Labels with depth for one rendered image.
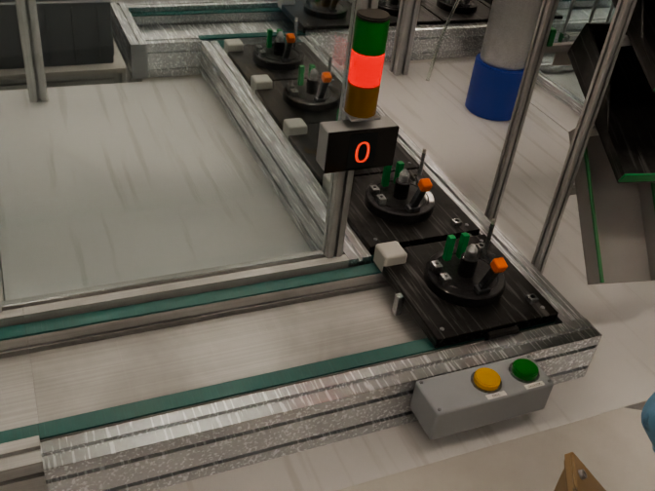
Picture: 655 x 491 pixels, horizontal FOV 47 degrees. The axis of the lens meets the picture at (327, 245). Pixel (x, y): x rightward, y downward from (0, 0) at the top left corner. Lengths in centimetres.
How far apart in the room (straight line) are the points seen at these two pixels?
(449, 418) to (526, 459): 16
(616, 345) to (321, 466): 63
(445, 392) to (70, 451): 53
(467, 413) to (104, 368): 55
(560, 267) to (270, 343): 69
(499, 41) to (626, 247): 86
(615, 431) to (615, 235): 35
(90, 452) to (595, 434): 78
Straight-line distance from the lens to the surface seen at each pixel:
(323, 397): 110
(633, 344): 153
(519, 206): 182
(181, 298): 127
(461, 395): 115
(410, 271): 134
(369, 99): 116
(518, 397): 120
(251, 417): 107
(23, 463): 105
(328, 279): 133
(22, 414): 117
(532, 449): 126
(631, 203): 147
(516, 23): 211
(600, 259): 137
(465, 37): 259
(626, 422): 137
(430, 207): 149
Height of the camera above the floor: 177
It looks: 36 degrees down
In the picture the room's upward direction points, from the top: 7 degrees clockwise
